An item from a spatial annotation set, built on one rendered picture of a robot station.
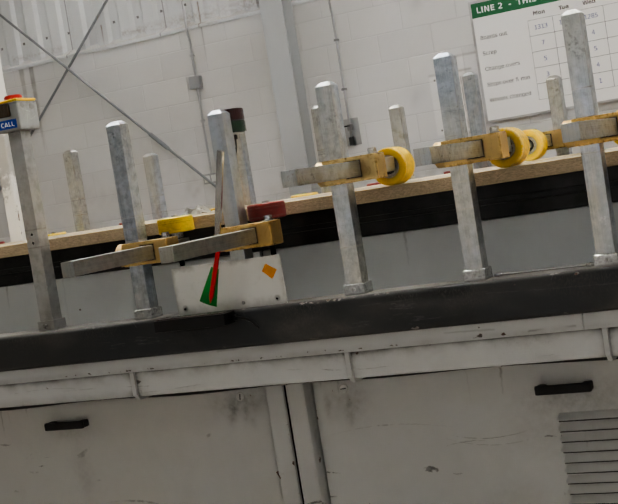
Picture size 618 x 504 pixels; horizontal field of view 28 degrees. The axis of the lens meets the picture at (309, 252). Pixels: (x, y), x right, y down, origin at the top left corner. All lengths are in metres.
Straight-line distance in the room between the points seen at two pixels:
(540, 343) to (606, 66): 7.27
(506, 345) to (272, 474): 0.77
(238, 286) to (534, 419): 0.68
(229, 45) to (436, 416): 8.20
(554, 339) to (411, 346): 0.29
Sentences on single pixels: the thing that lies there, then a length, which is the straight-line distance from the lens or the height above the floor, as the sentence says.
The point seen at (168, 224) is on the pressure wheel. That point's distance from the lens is 2.76.
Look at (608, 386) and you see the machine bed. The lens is 2.63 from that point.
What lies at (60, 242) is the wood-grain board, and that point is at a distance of 3.03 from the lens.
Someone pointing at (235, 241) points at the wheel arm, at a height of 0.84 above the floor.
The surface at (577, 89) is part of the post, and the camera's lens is 2.32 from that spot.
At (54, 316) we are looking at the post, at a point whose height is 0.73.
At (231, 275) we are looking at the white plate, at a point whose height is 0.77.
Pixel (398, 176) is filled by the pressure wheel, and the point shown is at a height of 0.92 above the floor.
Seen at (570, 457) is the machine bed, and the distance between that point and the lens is 2.68.
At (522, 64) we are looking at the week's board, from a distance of 9.75.
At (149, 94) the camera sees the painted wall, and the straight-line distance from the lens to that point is 11.14.
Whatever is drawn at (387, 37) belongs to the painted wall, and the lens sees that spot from 10.13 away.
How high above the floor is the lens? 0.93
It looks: 3 degrees down
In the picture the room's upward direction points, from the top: 9 degrees counter-clockwise
